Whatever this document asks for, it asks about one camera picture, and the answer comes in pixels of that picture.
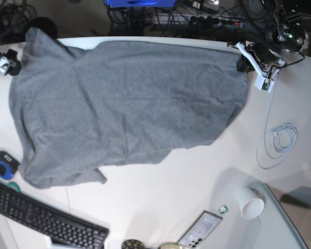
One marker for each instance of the black dotted round lid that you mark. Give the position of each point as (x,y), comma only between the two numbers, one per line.
(132,244)

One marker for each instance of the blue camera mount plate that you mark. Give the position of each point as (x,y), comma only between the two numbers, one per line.
(140,3)

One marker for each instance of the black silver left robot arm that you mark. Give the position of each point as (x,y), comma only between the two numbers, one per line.
(279,37)

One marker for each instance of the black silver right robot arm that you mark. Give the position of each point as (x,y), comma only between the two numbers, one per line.
(9,63)

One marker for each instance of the grey t-shirt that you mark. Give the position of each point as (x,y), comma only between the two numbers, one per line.
(123,102)

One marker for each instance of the black computer keyboard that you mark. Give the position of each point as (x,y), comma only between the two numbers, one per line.
(58,225)

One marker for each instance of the smartphone with clear case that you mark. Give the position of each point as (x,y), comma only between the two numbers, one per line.
(200,230)

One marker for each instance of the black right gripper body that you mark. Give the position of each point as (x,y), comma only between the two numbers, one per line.
(14,65)

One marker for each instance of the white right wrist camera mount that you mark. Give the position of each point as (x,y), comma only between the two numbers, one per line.
(4,63)

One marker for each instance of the small green white packet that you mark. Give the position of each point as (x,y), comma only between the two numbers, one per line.
(223,209)

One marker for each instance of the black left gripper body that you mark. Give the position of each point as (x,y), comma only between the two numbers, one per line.
(244,63)

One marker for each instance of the glass side table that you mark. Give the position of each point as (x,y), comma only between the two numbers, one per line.
(285,221)

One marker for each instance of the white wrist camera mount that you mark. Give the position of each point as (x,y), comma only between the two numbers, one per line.
(265,80)
(4,63)

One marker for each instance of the green tape roll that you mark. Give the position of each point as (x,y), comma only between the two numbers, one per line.
(14,186)

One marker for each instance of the blue black tape measure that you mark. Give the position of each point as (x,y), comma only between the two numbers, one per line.
(8,165)

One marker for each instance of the black power strip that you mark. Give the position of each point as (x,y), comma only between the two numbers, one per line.
(210,21)

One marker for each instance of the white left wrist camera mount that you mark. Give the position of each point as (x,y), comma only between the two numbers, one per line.
(265,80)

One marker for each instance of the white paper cup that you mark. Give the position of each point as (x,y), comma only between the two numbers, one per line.
(251,206)

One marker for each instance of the olive round container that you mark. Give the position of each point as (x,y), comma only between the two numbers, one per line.
(170,245)

